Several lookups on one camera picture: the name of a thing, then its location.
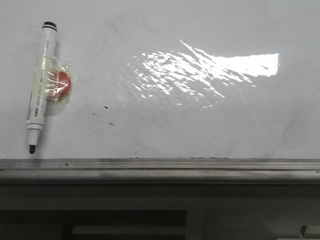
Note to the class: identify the red magnet taped to marker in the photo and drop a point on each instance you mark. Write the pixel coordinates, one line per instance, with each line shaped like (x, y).
(58, 81)

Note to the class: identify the white black whiteboard marker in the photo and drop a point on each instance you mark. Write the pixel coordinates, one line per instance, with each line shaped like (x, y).
(39, 96)

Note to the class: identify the white whiteboard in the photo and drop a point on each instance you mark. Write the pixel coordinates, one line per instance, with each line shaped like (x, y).
(167, 78)

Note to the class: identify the grey aluminium whiteboard frame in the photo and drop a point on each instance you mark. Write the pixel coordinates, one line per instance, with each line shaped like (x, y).
(160, 171)

